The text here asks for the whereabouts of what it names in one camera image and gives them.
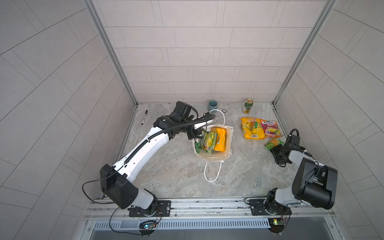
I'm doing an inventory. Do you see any left controller board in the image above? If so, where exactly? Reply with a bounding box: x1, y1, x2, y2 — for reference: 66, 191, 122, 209
139, 220, 157, 231

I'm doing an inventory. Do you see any teal ceramic cup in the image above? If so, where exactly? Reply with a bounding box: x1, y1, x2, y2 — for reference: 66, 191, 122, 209
208, 100, 218, 112

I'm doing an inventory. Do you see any white printed paper bag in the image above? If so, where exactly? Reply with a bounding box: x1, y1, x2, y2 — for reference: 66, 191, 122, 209
191, 109, 234, 183

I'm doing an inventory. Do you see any yellow candy snack bag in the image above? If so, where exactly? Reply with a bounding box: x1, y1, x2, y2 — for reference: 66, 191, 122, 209
241, 117, 266, 140

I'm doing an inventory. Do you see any right controller board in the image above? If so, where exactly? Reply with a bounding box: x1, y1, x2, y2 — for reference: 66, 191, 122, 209
268, 218, 286, 234

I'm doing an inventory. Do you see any green beverage can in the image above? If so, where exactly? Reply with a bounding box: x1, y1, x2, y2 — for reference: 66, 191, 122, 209
242, 99, 254, 114

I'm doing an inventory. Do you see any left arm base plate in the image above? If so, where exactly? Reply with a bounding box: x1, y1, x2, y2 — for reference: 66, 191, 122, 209
129, 200, 172, 217

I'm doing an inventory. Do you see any aluminium mounting rail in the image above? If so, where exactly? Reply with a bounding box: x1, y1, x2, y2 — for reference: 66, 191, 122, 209
84, 197, 334, 220

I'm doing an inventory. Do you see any green snack bag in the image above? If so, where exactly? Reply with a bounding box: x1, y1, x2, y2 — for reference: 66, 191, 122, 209
265, 138, 285, 150
201, 131, 217, 154
195, 139, 201, 154

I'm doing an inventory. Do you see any left black cable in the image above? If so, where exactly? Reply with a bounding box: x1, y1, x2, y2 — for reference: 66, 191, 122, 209
81, 176, 121, 205

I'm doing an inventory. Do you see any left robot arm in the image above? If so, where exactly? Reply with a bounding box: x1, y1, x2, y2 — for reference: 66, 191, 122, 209
100, 101, 216, 216

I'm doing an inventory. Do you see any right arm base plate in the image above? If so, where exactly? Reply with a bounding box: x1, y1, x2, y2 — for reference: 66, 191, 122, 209
247, 199, 292, 217

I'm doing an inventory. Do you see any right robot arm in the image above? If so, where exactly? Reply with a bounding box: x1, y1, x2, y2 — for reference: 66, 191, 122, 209
264, 134, 338, 216

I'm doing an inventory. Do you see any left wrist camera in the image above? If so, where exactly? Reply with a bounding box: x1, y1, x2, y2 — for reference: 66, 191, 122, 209
194, 120, 213, 130

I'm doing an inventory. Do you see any pink candy snack bag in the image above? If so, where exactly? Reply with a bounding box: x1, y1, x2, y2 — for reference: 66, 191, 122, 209
259, 119, 283, 138

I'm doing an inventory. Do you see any controller board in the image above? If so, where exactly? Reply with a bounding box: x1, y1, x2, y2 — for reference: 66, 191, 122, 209
268, 218, 286, 234
139, 220, 157, 231

